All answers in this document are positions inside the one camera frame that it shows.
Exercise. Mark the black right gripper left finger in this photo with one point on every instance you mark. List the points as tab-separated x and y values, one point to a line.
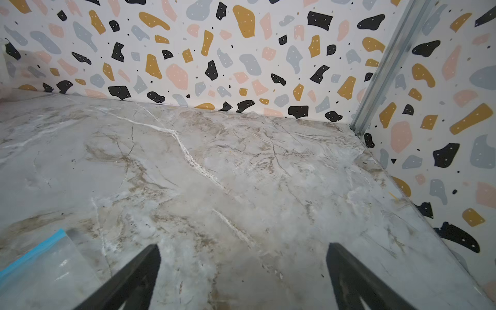
131	287

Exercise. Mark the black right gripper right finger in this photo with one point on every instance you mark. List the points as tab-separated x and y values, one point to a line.
355	286

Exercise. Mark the clear zip top bag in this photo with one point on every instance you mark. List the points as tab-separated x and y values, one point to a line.
52	275

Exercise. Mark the aluminium right corner post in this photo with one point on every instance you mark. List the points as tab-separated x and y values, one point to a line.
409	26

